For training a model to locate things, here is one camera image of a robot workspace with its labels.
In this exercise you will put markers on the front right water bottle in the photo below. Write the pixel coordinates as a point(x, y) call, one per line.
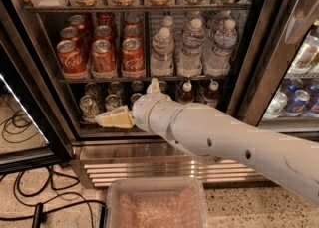
point(223, 44)

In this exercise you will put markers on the green soda can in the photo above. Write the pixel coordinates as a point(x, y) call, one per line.
point(89, 108)
point(116, 88)
point(112, 101)
point(94, 90)

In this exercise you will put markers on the right brown juice bottle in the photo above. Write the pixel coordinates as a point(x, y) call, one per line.
point(211, 94)

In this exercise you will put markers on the open glass fridge door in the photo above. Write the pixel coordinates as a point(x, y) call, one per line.
point(30, 135)

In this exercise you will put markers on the back right water bottle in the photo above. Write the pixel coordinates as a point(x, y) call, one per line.
point(218, 21)

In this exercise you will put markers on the front left green soda can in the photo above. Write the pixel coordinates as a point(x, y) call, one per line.
point(89, 108)

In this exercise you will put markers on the back left pepsi can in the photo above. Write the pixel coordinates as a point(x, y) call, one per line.
point(137, 86)

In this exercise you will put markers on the steel fridge bottom grille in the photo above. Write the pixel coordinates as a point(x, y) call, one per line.
point(98, 164)

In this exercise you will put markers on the front left water bottle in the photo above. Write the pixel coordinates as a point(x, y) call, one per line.
point(162, 53)

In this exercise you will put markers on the back right pepsi can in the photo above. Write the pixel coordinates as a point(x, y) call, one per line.
point(163, 86)

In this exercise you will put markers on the clear plastic bin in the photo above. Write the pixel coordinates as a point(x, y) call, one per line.
point(169, 202)

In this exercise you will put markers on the second row middle coke can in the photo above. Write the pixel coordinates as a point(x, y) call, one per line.
point(104, 32)

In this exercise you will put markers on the front middle water bottle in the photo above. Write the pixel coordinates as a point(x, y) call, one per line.
point(190, 49)

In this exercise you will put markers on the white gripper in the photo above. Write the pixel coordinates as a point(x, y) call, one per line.
point(144, 111)

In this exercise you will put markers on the left brown juice bottle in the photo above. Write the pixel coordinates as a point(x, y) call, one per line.
point(184, 93)

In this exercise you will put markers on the second row coke can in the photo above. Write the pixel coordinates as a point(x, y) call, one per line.
point(71, 33)
point(104, 32)
point(132, 32)

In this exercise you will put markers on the right sliding fridge door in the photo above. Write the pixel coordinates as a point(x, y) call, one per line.
point(273, 34)

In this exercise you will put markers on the water bottle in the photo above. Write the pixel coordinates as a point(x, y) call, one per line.
point(223, 44)
point(162, 53)
point(190, 49)
point(218, 21)
point(168, 22)

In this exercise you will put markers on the back left green soda can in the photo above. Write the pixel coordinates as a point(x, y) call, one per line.
point(94, 90)

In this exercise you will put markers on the brown juice bottle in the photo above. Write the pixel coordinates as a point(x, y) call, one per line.
point(184, 93)
point(211, 94)

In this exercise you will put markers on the back left water bottle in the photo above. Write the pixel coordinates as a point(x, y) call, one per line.
point(168, 22)

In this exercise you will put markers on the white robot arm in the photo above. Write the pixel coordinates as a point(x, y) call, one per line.
point(210, 135)

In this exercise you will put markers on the second row left coke can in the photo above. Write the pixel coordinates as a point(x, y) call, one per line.
point(71, 33)

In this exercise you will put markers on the second row right coke can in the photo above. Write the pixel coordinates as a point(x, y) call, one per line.
point(132, 32)

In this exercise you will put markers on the front left blue pepsi can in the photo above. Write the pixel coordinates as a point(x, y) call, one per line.
point(134, 97)

